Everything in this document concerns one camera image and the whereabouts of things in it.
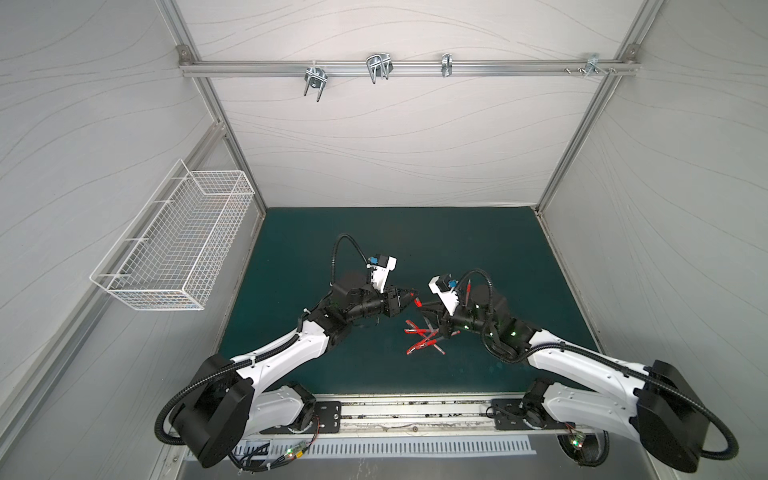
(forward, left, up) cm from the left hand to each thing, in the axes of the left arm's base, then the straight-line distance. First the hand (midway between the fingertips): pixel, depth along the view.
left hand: (412, 296), depth 73 cm
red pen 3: (-1, -2, -19) cm, 19 cm away
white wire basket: (+2, +57, +11) cm, 58 cm away
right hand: (0, -2, -4) cm, 5 cm away
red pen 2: (-4, -11, +10) cm, 16 cm away
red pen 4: (-5, -5, -20) cm, 21 cm away
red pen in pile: (-3, -5, -19) cm, 20 cm away
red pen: (-1, -1, -1) cm, 2 cm away
